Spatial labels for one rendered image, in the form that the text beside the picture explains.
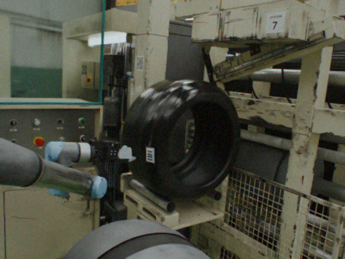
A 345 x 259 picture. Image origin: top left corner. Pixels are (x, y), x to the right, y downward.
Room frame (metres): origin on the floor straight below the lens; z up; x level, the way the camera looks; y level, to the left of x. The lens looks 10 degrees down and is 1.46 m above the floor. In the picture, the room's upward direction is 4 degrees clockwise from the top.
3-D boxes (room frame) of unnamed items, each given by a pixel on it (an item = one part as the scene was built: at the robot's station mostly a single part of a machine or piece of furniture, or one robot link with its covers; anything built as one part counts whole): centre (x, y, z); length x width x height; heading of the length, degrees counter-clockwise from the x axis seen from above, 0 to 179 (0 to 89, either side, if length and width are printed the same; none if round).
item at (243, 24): (1.59, -0.35, 1.71); 0.61 x 0.25 x 0.15; 36
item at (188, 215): (1.52, -0.03, 0.80); 0.37 x 0.36 x 0.02; 126
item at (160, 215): (1.43, 0.08, 0.84); 0.36 x 0.09 x 0.06; 36
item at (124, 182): (1.66, 0.07, 0.90); 0.40 x 0.03 x 0.10; 126
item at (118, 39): (2.22, 0.47, 1.66); 0.60 x 0.03 x 0.03; 36
